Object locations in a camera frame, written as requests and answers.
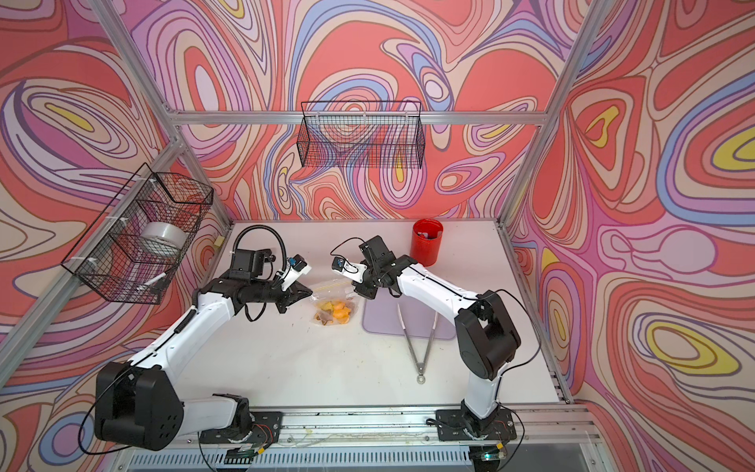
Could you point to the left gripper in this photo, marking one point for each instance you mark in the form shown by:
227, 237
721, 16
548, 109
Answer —
292, 294

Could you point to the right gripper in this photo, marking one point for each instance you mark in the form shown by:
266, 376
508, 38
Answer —
365, 290

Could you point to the clear resealable plastic bag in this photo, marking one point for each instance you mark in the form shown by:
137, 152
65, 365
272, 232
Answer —
335, 302

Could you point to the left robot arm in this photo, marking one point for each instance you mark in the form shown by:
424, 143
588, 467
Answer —
137, 403

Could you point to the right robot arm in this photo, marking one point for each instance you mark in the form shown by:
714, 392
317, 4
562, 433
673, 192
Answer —
486, 335

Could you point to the lavender plastic tray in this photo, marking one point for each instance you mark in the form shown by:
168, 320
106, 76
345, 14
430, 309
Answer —
389, 316

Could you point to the red cylindrical cup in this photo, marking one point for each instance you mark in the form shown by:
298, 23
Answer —
425, 241

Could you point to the white marker in basket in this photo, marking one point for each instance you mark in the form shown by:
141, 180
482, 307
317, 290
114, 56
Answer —
149, 283

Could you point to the grey tape roll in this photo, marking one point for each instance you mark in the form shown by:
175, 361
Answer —
163, 239

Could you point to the left black wire basket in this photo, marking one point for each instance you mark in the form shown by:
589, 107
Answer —
109, 259

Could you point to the black wire basket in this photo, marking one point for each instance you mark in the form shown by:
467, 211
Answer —
109, 259
387, 134

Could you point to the back black wire basket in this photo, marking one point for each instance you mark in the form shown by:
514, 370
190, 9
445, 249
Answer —
387, 134

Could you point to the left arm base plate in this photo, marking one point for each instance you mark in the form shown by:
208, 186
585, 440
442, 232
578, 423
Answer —
258, 428

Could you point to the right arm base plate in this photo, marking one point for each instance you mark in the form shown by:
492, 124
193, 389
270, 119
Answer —
456, 425

